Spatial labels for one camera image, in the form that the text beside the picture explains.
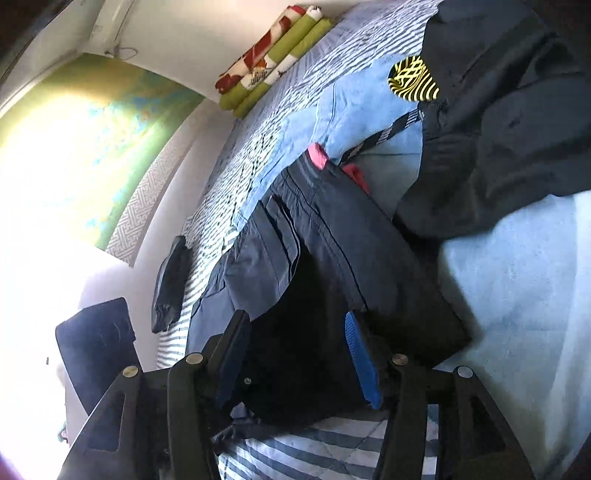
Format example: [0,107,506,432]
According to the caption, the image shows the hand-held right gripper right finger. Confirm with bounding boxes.
[344,311,537,480]

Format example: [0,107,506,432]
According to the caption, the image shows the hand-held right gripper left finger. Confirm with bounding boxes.
[58,309,253,480]

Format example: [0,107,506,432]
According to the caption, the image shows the black garment with pink trim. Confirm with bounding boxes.
[198,142,472,428]

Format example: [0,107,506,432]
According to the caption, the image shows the black garment with yellow label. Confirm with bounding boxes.
[339,0,591,241]

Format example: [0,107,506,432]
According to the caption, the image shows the folded black clothing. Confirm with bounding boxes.
[151,235,193,334]

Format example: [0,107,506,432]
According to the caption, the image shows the blue striped quilt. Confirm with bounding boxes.
[154,0,444,480]

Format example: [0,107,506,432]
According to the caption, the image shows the light blue jeans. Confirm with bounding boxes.
[185,69,591,462]

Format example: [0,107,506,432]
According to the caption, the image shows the red floral folded blanket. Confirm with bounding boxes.
[215,4,322,93]

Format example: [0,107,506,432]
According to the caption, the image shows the green floral folded quilt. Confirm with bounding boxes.
[219,16,331,120]

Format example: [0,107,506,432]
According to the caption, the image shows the landscape wall scroll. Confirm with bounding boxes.
[0,53,206,269]

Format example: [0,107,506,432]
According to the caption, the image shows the black wall cable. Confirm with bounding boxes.
[104,43,139,61]

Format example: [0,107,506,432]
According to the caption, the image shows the white wall conduit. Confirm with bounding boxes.
[90,0,137,52]

